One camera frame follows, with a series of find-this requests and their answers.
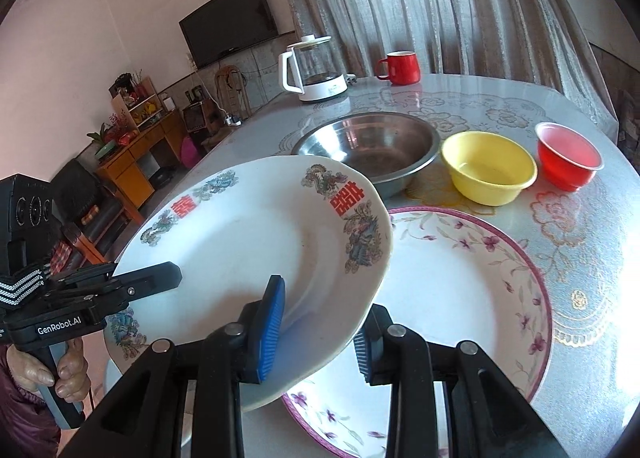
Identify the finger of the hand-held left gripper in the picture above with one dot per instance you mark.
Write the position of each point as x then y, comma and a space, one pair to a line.
145, 280
87, 272

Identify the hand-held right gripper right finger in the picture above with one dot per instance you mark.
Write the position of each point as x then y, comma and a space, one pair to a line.
362, 353

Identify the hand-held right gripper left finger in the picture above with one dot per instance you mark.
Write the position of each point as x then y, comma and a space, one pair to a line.
270, 328

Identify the floral white plate stack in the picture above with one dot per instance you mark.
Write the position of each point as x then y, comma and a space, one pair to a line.
240, 238

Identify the purple rim floral plate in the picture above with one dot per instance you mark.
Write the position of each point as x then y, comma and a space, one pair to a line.
450, 298

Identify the stainless steel basin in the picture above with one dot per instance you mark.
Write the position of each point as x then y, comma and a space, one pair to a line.
380, 138

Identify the yellow plastic bowl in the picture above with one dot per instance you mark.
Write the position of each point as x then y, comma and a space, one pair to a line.
487, 173

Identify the person's left hand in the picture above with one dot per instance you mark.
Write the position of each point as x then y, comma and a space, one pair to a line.
35, 370

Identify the dark armchair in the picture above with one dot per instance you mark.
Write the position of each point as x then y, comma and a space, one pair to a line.
85, 203

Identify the wooden desk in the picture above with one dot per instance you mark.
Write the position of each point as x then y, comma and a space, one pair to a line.
125, 168

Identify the green potted plant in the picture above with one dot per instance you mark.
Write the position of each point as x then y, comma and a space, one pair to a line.
102, 138

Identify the pink bag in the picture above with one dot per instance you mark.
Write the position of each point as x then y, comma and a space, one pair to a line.
189, 152

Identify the wooden display shelf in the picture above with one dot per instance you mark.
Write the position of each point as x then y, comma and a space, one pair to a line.
137, 105

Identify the small black television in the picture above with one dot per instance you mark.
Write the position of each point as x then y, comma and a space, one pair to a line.
194, 117

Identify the white router box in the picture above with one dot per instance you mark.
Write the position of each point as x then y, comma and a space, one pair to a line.
166, 104

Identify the white power strip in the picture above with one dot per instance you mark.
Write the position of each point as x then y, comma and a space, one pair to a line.
233, 120

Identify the wooden chair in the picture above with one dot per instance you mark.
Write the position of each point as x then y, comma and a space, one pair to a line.
232, 90

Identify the white glass electric kettle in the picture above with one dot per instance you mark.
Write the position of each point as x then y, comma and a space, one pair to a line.
320, 83

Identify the black flat television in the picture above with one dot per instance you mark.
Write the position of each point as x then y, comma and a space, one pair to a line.
227, 23

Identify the small red cup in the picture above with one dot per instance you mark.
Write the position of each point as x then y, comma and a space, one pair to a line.
565, 158

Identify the red mug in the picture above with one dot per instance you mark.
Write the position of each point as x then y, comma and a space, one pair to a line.
402, 69

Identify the grey pleated curtain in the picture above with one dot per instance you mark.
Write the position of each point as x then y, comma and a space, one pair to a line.
450, 3

